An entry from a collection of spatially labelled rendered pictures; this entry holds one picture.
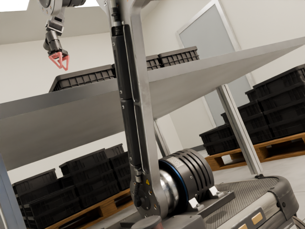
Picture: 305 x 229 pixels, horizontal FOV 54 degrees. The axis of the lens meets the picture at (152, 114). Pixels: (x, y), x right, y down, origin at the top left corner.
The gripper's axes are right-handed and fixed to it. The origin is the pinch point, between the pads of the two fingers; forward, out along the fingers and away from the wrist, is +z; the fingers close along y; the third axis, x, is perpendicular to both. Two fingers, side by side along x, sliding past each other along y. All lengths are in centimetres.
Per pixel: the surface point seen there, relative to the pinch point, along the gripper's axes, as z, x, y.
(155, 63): 11, 42, -25
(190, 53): 9, 62, -43
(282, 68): 22, 168, -275
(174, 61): 12, 52, -33
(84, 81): 11.9, 9.2, 3.4
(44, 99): 31, 21, 69
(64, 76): 7.5, 3.0, 9.7
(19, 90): -99, -199, -277
